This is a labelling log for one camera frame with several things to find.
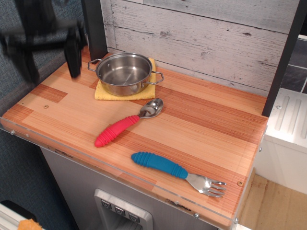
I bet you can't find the blue handled fork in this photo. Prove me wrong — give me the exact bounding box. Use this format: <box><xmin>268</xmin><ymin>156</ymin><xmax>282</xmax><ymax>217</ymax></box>
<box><xmin>131</xmin><ymin>152</ymin><xmax>226</xmax><ymax>198</ymax></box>

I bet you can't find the orange object bottom left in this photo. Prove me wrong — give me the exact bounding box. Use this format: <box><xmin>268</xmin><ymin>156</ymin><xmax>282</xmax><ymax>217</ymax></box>
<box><xmin>17</xmin><ymin>219</ymin><xmax>43</xmax><ymax>230</ymax></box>

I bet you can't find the red handled spoon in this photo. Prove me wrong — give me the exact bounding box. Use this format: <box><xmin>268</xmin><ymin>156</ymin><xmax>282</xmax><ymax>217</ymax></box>
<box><xmin>94</xmin><ymin>98</ymin><xmax>164</xmax><ymax>148</ymax></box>

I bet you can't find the dark right shelf post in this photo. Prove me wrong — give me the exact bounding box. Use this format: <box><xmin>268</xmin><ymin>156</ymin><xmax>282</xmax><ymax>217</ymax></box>
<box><xmin>261</xmin><ymin>0</ymin><xmax>307</xmax><ymax>117</ymax></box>

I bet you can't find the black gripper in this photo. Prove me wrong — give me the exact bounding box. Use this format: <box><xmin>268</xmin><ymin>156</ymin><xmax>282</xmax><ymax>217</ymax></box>
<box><xmin>0</xmin><ymin>21</ymin><xmax>85</xmax><ymax>84</ymax></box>

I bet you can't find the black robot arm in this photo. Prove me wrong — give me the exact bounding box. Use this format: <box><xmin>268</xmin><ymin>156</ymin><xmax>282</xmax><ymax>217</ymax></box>
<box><xmin>0</xmin><ymin>0</ymin><xmax>87</xmax><ymax>83</ymax></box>

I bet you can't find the white toy sink unit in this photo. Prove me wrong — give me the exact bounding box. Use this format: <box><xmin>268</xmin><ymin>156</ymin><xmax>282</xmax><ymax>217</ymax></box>
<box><xmin>254</xmin><ymin>88</ymin><xmax>307</xmax><ymax>194</ymax></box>

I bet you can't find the yellow folded rag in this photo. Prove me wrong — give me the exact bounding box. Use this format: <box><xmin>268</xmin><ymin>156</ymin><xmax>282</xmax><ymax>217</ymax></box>
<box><xmin>94</xmin><ymin>58</ymin><xmax>156</xmax><ymax>101</ymax></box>

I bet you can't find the grey ice dispenser panel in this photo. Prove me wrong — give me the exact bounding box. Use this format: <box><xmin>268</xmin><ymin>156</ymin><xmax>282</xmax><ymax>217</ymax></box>
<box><xmin>94</xmin><ymin>189</ymin><xmax>154</xmax><ymax>230</ymax></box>

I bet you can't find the dark left shelf post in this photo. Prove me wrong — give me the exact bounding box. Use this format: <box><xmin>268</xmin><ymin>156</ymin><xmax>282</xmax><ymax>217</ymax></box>
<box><xmin>81</xmin><ymin>0</ymin><xmax>108</xmax><ymax>60</ymax></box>

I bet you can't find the dark shelf post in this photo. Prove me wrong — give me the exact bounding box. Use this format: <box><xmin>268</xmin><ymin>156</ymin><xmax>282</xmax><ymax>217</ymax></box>
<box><xmin>81</xmin><ymin>0</ymin><xmax>108</xmax><ymax>60</ymax></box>
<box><xmin>261</xmin><ymin>0</ymin><xmax>307</xmax><ymax>117</ymax></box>

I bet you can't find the silver toy fridge cabinet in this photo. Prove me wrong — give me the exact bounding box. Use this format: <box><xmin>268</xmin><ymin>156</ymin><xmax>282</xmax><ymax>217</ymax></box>
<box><xmin>42</xmin><ymin>149</ymin><xmax>216</xmax><ymax>230</ymax></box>

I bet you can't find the silver steel pan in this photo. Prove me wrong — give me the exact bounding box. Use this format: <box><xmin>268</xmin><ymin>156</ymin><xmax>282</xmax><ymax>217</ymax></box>
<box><xmin>87</xmin><ymin>52</ymin><xmax>165</xmax><ymax>96</ymax></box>

